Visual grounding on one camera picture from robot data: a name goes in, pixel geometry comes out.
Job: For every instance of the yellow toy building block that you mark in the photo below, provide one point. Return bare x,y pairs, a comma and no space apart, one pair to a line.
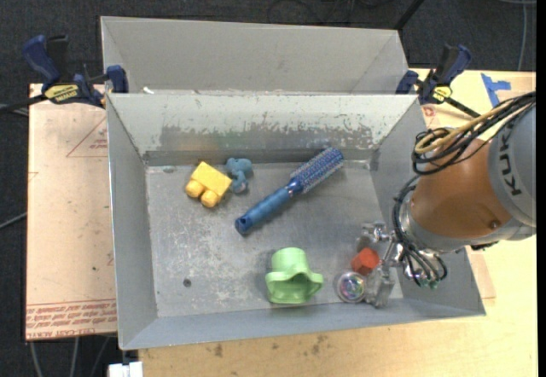
210,182

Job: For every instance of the red-orange small block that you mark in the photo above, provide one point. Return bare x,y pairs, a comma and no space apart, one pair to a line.
365,261

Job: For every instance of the blue round hairbrush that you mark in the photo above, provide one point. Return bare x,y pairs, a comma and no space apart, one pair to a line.
277,198

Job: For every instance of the brown cardboard board red print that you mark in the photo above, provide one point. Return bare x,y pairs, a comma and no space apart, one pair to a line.
68,213

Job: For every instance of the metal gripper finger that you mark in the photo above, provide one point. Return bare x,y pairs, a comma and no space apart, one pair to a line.
375,232
381,288

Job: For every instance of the grey metal bin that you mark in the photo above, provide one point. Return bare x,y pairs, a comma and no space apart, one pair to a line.
239,239

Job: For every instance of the shiny round metal disc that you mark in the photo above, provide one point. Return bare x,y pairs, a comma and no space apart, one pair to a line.
351,286

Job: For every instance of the blue-grey toy figure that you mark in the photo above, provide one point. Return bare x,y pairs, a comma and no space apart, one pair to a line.
239,172

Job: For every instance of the light green plastic cup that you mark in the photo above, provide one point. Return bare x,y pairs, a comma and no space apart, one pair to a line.
290,277

